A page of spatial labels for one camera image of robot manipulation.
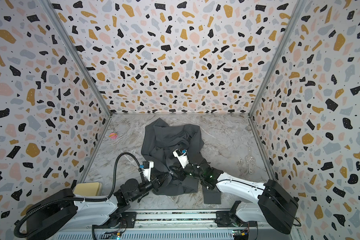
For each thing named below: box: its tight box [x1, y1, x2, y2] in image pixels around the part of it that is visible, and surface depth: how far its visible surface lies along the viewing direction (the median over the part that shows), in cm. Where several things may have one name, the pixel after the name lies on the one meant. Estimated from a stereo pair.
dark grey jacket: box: [141, 118, 222, 205], surface depth 83 cm
